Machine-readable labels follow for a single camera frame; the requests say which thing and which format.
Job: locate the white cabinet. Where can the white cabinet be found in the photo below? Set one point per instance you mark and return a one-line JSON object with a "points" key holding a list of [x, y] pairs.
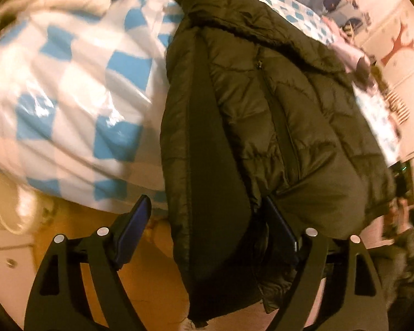
{"points": [[3, 272]]}

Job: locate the pink and brown jacket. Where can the pink and brown jacket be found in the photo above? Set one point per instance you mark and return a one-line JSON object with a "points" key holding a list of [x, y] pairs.
{"points": [[348, 57]]}

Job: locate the red striped cloth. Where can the red striped cloth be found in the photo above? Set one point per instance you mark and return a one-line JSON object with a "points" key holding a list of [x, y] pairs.
{"points": [[398, 107]]}

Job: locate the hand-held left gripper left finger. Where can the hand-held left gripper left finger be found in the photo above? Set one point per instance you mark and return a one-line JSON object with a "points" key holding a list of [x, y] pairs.
{"points": [[134, 231]]}

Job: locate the white printed bedsheet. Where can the white printed bedsheet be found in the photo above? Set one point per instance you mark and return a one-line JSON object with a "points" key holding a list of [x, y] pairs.
{"points": [[377, 122]]}

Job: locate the black puffer jacket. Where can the black puffer jacket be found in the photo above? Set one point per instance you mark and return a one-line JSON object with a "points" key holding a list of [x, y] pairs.
{"points": [[245, 110]]}

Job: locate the blue white checkered plastic sheet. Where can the blue white checkered plastic sheet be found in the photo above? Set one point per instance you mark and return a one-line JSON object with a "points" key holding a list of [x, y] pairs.
{"points": [[72, 86]]}

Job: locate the black white striped item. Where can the black white striped item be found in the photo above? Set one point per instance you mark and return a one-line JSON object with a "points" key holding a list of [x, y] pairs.
{"points": [[351, 27]]}

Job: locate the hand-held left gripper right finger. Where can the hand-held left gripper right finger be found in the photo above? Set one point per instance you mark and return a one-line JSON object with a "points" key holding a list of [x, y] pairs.
{"points": [[283, 229]]}

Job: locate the pink cloth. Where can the pink cloth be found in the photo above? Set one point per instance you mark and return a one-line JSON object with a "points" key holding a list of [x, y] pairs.
{"points": [[333, 27]]}

